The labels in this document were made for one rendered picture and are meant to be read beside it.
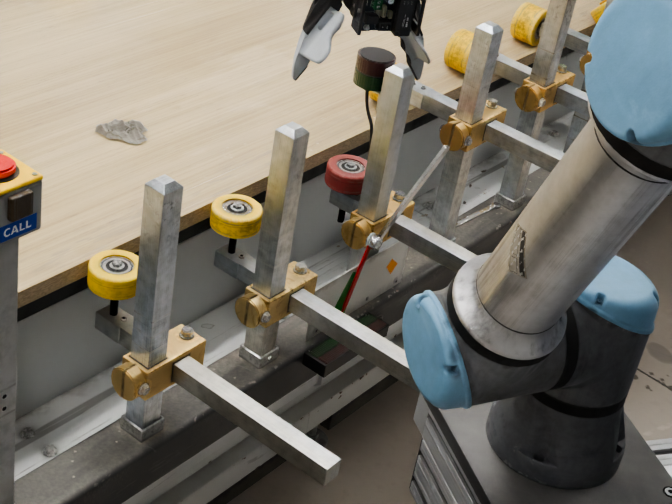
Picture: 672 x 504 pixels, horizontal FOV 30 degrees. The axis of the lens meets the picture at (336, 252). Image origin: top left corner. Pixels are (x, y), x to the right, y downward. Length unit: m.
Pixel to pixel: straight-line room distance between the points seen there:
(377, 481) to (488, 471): 1.49
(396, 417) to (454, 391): 1.83
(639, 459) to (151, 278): 0.65
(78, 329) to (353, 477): 1.05
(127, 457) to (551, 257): 0.88
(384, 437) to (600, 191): 2.00
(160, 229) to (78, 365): 0.46
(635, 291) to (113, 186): 0.96
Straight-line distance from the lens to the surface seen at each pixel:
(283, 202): 1.79
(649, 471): 1.43
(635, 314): 1.26
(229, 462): 2.58
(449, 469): 1.52
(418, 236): 2.04
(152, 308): 1.67
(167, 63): 2.37
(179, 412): 1.86
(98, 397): 2.00
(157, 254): 1.62
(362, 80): 1.94
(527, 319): 1.14
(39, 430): 1.94
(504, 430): 1.36
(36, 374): 1.94
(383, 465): 2.88
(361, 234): 2.02
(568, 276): 1.08
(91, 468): 1.77
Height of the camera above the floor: 1.93
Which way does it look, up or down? 33 degrees down
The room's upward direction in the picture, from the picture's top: 11 degrees clockwise
